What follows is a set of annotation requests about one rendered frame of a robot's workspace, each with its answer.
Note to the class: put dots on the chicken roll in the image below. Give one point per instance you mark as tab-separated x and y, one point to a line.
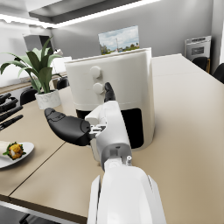
11	149

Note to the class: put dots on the potted green plant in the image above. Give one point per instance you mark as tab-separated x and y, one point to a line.
39	74

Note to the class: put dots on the landscape picture frame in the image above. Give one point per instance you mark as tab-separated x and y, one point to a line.
119	39

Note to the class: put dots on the silver wall oven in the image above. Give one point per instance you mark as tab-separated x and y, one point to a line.
197	47

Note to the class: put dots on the white plate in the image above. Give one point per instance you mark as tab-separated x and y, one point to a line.
17	154

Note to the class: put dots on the black chair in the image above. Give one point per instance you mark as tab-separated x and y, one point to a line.
219	72
62	82
28	95
201	62

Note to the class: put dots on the pale air fryer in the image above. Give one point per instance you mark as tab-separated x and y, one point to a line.
119	87

